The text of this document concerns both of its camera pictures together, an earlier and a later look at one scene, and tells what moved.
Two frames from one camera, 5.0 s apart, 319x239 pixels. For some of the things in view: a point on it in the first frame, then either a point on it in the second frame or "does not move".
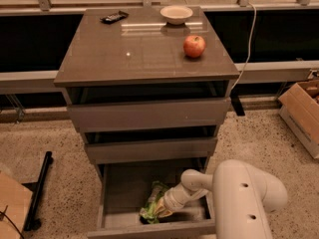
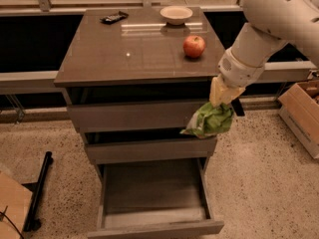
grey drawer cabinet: (147, 88) does not move
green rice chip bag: (147, 212) to (210, 120)
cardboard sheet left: (15, 200) does not move
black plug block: (235, 99) does not move
